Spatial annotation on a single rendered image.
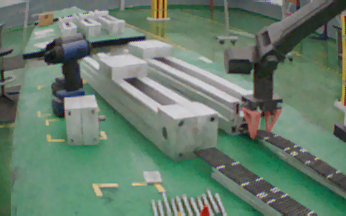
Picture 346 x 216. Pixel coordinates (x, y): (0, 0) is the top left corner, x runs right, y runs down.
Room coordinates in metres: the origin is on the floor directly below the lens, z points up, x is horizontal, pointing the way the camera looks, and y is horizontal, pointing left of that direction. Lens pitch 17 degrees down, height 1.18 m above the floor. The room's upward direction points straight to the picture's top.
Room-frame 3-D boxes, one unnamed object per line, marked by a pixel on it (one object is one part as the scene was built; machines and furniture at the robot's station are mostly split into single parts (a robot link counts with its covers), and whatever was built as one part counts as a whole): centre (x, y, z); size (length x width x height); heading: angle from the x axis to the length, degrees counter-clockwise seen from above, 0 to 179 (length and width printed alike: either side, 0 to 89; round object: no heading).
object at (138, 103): (1.40, 0.16, 0.82); 0.80 x 0.10 x 0.09; 25
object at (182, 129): (1.00, -0.04, 0.83); 0.12 x 0.09 x 0.10; 115
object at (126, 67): (1.40, 0.16, 0.87); 0.16 x 0.11 x 0.07; 25
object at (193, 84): (1.48, -0.02, 0.82); 0.80 x 0.10 x 0.09; 25
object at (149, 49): (1.71, 0.09, 0.87); 0.16 x 0.11 x 0.07; 25
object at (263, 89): (1.04, -0.21, 0.91); 0.10 x 0.07 x 0.07; 114
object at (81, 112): (1.06, 0.21, 0.83); 0.11 x 0.10 x 0.10; 104
